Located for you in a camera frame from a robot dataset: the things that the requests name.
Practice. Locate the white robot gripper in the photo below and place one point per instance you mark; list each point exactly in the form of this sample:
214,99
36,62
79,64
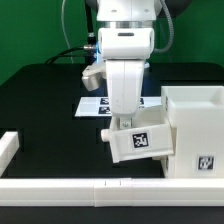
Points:
125,52

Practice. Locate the large white drawer cabinet box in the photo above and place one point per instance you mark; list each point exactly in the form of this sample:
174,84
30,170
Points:
196,116

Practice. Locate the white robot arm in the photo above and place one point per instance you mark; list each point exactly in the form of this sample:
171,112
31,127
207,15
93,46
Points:
136,14

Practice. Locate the white sheet with fiducial markers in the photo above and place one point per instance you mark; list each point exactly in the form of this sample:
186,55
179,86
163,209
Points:
99,106

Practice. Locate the white left barrier block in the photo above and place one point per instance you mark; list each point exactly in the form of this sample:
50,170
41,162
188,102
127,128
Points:
9,144

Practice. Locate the black vertical pole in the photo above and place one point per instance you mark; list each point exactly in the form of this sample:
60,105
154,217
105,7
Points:
89,6

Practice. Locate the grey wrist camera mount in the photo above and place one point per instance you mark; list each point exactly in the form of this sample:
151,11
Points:
93,75

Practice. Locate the white front barrier rail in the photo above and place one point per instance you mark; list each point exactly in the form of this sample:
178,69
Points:
112,192

